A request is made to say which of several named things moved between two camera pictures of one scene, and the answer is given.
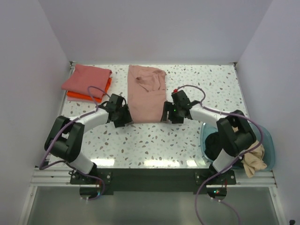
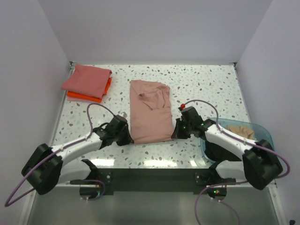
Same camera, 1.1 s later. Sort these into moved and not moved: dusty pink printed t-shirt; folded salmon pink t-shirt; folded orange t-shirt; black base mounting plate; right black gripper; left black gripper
Moved: right black gripper; left black gripper; dusty pink printed t-shirt
Not moved: folded orange t-shirt; folded salmon pink t-shirt; black base mounting plate
